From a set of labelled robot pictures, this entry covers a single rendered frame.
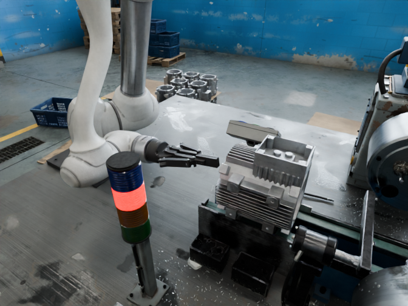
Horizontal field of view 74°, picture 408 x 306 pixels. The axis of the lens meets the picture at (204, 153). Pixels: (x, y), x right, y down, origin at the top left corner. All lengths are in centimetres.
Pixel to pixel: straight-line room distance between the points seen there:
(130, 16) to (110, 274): 79
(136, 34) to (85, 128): 38
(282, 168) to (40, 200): 88
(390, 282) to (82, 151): 74
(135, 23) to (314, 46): 543
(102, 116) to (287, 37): 549
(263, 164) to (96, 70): 53
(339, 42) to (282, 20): 119
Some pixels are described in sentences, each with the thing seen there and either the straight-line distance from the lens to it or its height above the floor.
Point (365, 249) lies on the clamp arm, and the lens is 66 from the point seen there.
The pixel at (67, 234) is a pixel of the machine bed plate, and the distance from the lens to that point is 101.
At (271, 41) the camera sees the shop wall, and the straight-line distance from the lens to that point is 646.
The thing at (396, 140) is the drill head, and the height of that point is 113.
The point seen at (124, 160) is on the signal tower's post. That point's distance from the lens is 50.
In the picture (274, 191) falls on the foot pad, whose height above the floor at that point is 108.
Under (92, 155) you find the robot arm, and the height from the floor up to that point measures 106.
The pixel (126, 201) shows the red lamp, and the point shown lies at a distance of 52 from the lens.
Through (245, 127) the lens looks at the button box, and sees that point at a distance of 91.
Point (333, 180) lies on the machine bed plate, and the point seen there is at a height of 80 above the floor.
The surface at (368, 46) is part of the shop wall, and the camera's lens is 615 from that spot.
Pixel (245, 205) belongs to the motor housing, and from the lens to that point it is 69.
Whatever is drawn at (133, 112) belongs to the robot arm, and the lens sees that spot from 119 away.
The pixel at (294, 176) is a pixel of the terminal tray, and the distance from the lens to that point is 65.
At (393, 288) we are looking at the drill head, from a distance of 50.
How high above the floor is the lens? 149
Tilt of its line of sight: 33 degrees down
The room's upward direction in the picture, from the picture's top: straight up
